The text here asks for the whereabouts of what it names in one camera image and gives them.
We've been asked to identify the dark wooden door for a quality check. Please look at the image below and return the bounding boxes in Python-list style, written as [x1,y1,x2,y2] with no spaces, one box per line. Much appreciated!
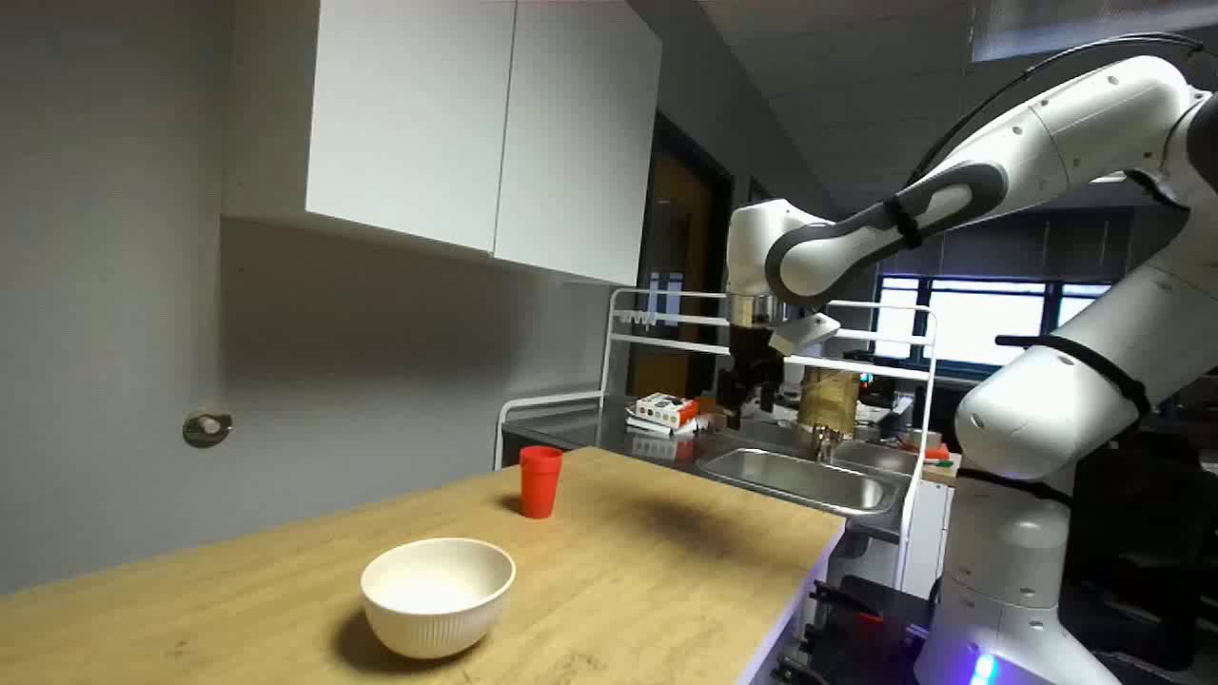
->
[627,112,737,400]

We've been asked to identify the brown jar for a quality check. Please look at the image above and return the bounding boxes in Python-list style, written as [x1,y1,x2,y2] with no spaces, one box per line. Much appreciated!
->
[797,365,865,436]

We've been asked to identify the white wall cabinet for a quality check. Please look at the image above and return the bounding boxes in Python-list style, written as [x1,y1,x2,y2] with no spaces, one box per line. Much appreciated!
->
[223,0,666,289]

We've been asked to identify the black equipment under counter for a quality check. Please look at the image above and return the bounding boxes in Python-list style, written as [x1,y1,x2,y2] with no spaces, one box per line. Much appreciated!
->
[774,573,943,685]

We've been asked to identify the white and red box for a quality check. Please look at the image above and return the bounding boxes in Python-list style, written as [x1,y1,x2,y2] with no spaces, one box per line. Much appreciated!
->
[626,387,708,443]

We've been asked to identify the red plastic cup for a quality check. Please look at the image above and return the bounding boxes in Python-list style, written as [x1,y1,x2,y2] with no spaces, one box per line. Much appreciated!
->
[515,443,569,521]

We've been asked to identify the round metal wall fitting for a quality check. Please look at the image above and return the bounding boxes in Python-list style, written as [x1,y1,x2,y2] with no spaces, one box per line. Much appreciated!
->
[178,411,235,453]

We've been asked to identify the white ceramic bowl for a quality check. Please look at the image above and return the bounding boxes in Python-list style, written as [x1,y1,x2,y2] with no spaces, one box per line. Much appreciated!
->
[358,533,523,663]

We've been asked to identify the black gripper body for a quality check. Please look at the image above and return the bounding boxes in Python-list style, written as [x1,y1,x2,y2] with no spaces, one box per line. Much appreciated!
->
[728,322,789,387]

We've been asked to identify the stainless steel sink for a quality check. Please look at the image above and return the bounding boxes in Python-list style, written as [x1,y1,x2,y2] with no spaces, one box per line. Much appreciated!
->
[692,443,905,521]

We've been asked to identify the white wire dish rack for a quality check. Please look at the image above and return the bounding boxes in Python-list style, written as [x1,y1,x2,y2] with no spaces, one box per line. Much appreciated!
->
[491,285,943,601]

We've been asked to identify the bright window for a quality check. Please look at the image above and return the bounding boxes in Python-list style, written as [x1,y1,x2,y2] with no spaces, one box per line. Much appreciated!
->
[871,273,1118,374]

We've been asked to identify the rectangular ceiling light panel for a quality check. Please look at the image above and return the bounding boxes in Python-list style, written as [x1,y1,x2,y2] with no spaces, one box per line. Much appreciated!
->
[967,0,1218,66]

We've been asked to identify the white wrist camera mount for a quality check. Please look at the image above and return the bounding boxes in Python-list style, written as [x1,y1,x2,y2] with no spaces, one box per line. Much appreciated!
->
[770,310,844,362]

